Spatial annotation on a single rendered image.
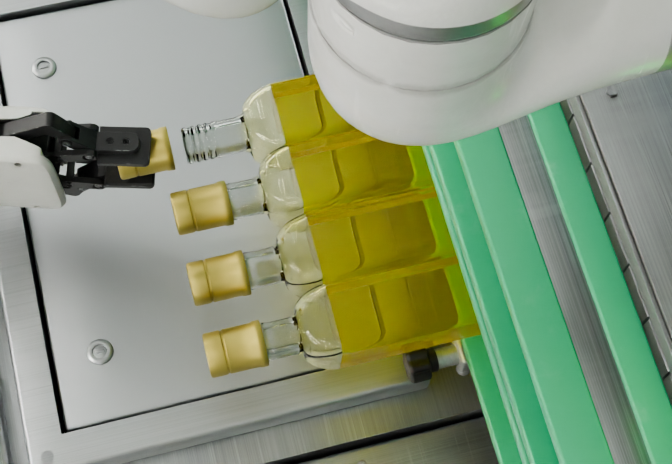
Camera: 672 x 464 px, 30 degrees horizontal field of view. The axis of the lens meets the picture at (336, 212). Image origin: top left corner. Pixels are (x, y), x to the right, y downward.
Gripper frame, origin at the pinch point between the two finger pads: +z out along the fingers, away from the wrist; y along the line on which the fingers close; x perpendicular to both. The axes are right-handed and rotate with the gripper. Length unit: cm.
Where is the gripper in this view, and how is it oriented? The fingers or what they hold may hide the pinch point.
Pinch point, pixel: (127, 158)
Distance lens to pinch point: 101.2
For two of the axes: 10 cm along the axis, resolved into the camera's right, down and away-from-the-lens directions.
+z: 10.0, 0.2, 0.4
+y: 0.4, -3.8, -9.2
